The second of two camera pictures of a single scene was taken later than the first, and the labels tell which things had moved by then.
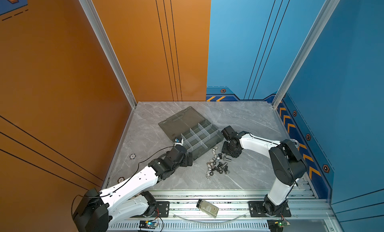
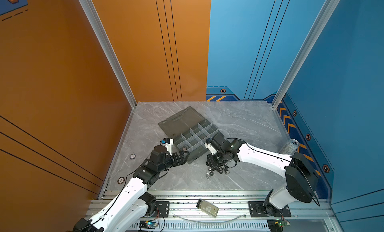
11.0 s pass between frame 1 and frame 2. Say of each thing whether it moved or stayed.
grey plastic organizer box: stayed
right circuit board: stayed
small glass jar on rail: stayed
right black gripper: moved
